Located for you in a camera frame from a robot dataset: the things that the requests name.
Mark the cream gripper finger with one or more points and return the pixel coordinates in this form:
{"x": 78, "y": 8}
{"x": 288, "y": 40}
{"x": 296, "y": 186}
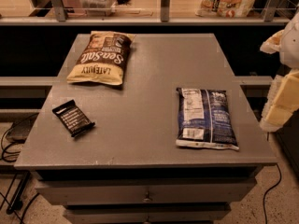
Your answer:
{"x": 282, "y": 101}
{"x": 272, "y": 44}

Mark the blue chip bag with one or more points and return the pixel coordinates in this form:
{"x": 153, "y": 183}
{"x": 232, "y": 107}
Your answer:
{"x": 204, "y": 120}

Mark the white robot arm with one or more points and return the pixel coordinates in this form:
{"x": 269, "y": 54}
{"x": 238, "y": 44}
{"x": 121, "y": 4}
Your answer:
{"x": 289, "y": 44}

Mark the colourful snack bag background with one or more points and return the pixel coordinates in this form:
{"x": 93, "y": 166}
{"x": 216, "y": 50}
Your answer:
{"x": 224, "y": 8}

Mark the brown sea salt chip bag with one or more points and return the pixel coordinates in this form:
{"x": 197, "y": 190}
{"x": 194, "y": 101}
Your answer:
{"x": 104, "y": 59}

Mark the grey cabinet with drawers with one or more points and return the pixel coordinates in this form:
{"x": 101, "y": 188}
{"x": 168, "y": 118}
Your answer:
{"x": 128, "y": 168}

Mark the clear plastic container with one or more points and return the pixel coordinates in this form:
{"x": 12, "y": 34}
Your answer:
{"x": 97, "y": 7}

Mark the black snack bar wrapper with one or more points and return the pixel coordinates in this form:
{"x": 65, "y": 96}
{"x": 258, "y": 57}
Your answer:
{"x": 74, "y": 120}

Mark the grey power adapter box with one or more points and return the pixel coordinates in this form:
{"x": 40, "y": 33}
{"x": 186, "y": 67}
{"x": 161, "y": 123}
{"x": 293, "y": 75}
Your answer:
{"x": 20, "y": 130}

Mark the metal railing frame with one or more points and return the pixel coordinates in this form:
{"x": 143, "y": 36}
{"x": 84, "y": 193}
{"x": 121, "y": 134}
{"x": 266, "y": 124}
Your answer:
{"x": 139, "y": 12}

